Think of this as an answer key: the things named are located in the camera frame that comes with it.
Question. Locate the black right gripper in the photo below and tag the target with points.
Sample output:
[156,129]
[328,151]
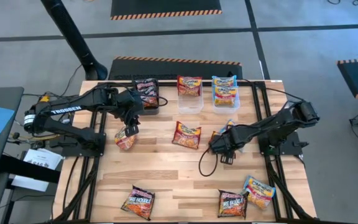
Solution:
[227,141]

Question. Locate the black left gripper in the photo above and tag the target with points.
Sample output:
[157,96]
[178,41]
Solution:
[129,105]

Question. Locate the red Maruchan ramen pack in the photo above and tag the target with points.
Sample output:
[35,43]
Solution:
[123,143]
[186,137]
[190,86]

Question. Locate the blue Maruchan ramen pack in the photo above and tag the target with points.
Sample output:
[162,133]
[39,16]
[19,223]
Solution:
[258,193]
[227,125]
[225,96]
[224,81]

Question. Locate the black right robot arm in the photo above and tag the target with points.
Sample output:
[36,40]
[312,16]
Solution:
[269,126]

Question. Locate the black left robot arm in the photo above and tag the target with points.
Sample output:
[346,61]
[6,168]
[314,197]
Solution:
[64,109]

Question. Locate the black plastic bin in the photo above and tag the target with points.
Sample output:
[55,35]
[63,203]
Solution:
[148,111]

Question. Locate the clear plastic bin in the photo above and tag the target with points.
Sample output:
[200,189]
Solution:
[225,109]
[190,105]

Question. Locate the white paper sheets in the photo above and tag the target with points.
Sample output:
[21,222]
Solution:
[40,157]

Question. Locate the black desk leg bar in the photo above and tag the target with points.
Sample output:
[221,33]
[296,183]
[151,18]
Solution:
[26,169]

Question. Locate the black floor stand pole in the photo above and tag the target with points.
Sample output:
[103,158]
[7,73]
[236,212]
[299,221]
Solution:
[70,34]

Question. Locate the grey desk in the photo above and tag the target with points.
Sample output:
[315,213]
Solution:
[11,99]

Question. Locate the black aluminium table frame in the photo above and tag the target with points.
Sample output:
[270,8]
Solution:
[264,99]

